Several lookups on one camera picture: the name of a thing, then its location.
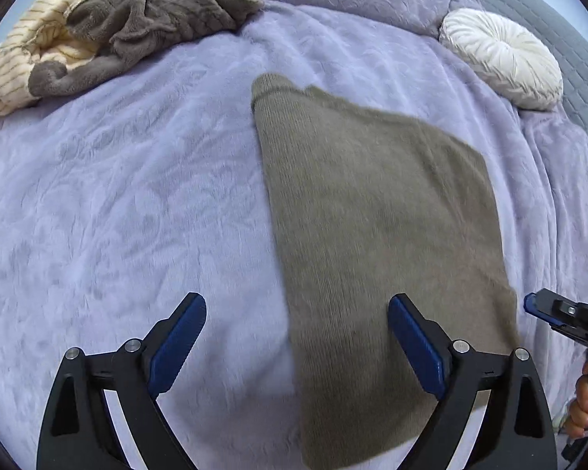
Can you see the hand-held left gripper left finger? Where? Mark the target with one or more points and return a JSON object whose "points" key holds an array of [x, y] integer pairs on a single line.
{"points": [[176, 347]]}

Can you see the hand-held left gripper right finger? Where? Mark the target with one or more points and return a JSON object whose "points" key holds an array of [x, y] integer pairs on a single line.
{"points": [[419, 347]]}

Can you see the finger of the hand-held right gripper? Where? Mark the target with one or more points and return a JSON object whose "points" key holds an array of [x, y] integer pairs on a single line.
{"points": [[558, 306], [573, 335]]}

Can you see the olive brown knit sweater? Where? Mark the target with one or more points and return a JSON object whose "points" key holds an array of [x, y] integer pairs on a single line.
{"points": [[372, 205]]}

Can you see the person's right hand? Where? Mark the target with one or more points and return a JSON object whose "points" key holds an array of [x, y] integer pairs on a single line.
{"points": [[582, 406]]}

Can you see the purple plush blanket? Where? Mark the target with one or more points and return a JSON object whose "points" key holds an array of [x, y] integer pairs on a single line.
{"points": [[127, 205]]}

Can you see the grey quilted headboard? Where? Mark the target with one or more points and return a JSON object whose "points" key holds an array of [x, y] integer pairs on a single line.
{"points": [[568, 58]]}

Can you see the white round pleated cushion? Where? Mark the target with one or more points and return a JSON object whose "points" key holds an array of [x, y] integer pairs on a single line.
{"points": [[500, 54]]}

